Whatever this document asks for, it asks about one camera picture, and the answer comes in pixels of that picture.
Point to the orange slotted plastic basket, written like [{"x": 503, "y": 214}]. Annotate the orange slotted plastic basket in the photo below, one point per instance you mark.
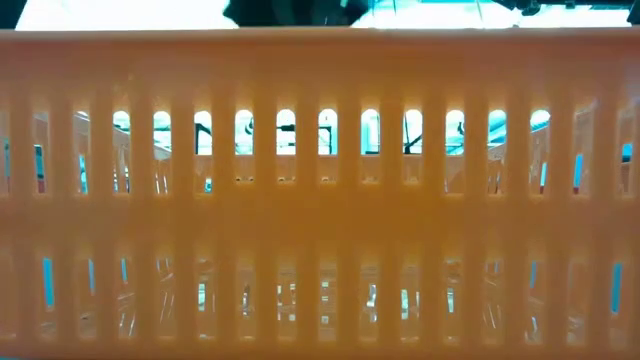
[{"x": 320, "y": 220}]

